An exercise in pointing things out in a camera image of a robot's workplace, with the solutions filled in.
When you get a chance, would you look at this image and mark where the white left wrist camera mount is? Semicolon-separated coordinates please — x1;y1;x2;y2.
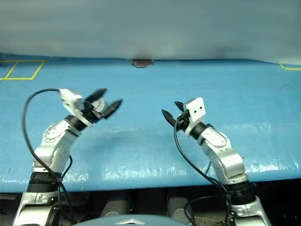
58;89;94;127

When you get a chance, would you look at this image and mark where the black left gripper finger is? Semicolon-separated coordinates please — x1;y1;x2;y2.
102;98;123;120
85;88;109;104

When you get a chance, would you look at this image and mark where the grey robot torso with emblem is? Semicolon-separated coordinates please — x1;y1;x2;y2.
77;214;196;226

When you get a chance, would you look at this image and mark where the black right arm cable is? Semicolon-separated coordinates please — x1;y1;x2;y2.
174;122;232;226

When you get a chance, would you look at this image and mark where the brown torn patch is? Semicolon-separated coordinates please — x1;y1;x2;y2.
131;59;155;69

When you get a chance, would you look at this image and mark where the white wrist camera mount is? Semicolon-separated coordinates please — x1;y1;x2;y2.
58;89;94;127
184;97;207;136

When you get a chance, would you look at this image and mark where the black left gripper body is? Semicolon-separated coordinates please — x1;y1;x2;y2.
82;101;104;123

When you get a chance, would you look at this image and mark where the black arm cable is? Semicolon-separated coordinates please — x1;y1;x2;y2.
21;88;78;226
174;122;232;226

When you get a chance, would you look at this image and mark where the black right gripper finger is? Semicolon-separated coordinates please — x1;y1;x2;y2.
161;109;177;127
174;101;188;111

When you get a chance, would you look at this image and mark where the blue foam table cover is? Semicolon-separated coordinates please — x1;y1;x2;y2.
0;53;301;193

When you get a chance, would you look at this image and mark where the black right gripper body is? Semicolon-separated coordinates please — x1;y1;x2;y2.
175;110;191;132

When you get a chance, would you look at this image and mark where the grey rounded block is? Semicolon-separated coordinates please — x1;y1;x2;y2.
101;195;130;217
168;196;189;218

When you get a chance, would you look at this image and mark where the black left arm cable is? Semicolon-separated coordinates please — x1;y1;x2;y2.
21;88;78;226

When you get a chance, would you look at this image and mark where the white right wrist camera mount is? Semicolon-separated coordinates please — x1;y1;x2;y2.
184;97;207;136

